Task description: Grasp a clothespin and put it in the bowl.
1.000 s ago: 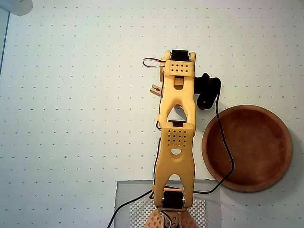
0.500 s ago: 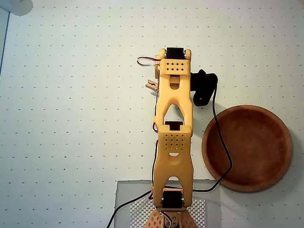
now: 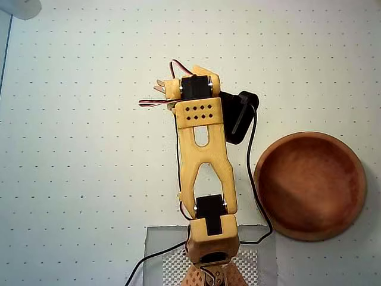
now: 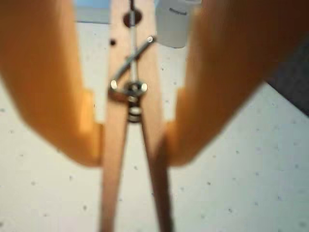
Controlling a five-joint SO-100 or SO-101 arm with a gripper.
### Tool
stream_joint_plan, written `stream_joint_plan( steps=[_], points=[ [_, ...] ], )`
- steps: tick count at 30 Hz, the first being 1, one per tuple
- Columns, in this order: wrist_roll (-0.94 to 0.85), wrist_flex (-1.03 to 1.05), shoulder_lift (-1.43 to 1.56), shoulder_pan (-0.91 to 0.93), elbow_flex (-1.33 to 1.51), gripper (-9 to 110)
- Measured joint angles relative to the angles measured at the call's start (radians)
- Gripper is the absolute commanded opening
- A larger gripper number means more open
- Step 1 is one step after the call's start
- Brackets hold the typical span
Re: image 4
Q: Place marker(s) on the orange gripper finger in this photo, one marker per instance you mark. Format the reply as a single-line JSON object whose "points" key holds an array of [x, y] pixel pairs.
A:
{"points": [[217, 72], [48, 84]]}

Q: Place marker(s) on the wooden clothespin with metal spring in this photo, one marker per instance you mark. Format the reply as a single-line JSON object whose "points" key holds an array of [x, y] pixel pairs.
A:
{"points": [[113, 145]]}

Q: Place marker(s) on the white cylindrical container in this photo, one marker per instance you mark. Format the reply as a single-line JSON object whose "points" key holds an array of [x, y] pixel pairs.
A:
{"points": [[171, 29]]}

